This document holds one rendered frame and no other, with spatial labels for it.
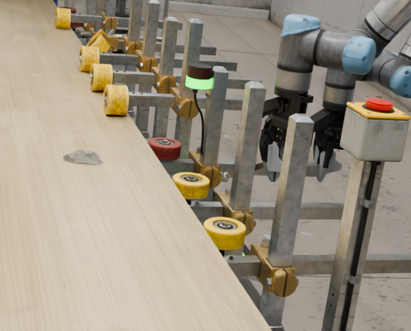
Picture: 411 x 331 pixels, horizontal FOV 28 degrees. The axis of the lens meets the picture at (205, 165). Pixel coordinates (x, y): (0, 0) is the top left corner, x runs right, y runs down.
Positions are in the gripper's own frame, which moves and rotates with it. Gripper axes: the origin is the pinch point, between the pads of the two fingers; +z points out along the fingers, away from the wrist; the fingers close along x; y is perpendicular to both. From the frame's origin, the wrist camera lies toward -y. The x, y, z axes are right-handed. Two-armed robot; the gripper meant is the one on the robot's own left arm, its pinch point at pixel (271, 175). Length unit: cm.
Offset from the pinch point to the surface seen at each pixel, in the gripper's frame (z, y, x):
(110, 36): -6, -122, 28
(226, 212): 7.4, -0.2, -11.1
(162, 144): 1.1, -28.2, -10.4
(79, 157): 0.5, -23.8, -34.9
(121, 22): -3, -164, 57
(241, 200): 3.9, 2.4, -9.8
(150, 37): -12, -92, 24
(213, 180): 7.6, -18.3, -1.6
